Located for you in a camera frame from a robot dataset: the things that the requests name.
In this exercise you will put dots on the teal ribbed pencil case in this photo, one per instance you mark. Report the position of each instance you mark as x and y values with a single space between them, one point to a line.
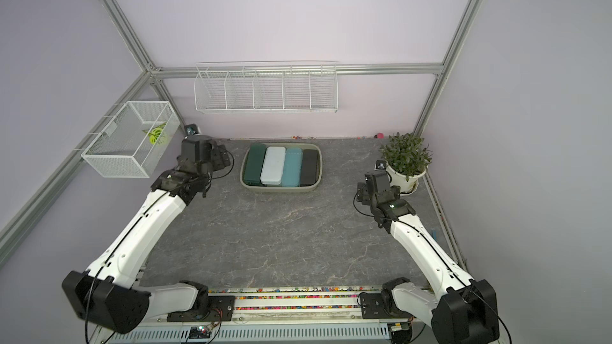
292 167

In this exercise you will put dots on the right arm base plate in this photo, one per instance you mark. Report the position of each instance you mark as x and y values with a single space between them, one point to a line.
380 306

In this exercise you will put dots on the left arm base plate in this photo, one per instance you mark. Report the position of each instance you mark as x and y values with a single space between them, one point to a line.
222 306

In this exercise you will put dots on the green leaf toy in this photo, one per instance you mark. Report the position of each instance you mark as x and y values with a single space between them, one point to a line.
157 135

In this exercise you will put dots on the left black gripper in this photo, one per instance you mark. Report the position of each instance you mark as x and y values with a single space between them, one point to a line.
221 159

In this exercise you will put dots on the white wire wall shelf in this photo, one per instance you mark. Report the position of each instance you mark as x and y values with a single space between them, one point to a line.
266 87

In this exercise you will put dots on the beige plastic storage box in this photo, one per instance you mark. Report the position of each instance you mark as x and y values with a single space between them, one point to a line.
280 189

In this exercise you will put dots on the large potted green plant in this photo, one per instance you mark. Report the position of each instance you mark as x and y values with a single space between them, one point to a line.
407 159

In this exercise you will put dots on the dark grey pencil case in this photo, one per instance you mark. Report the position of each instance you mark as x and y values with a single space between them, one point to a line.
309 168

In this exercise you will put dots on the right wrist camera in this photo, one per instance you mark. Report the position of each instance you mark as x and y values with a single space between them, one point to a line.
378 180

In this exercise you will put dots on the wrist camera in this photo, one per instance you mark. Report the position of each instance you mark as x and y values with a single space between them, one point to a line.
378 180
201 154

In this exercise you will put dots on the pale blue pencil case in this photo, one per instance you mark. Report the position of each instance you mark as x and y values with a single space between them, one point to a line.
273 166

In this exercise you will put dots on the white mesh wall basket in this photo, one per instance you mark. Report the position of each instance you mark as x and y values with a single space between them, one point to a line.
121 149

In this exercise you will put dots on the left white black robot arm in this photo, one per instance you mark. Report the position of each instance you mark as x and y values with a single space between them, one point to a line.
106 293

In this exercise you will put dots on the dark green pencil case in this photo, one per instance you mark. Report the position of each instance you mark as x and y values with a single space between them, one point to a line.
253 165

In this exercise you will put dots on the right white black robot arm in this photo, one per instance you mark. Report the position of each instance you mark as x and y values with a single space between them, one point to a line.
458 309

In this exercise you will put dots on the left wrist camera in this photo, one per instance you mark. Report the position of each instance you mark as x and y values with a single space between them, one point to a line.
201 154

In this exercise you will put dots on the aluminium front rail frame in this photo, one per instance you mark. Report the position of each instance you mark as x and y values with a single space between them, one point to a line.
281 315

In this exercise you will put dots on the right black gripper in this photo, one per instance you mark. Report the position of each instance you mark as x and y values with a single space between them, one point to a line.
362 193

